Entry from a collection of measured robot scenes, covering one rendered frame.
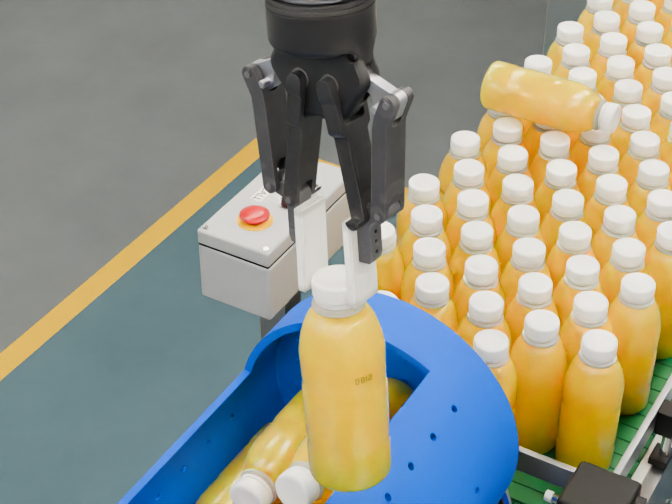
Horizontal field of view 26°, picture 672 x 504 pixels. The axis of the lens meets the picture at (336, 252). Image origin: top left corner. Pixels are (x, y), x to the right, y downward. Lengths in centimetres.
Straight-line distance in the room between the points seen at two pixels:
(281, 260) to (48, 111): 247
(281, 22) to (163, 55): 338
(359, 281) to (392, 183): 9
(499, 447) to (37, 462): 176
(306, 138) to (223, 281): 72
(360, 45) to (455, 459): 48
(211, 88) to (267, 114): 313
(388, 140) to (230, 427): 57
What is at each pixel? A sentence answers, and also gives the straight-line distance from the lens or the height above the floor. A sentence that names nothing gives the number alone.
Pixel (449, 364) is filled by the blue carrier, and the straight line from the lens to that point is 136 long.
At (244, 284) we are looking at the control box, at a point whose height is 104.
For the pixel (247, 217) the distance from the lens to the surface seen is 172.
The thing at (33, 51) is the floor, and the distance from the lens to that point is 444.
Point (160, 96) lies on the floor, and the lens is 415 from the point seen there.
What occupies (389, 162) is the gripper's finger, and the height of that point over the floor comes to 156.
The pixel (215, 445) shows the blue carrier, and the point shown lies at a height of 108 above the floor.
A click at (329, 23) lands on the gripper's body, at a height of 166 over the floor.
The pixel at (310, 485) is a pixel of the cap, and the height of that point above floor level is 115.
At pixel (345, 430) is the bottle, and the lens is 112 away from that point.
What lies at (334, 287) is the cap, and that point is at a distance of 107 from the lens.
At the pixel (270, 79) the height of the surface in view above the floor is 159.
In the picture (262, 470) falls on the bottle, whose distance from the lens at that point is 139.
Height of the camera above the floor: 211
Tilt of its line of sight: 37 degrees down
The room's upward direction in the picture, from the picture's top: straight up
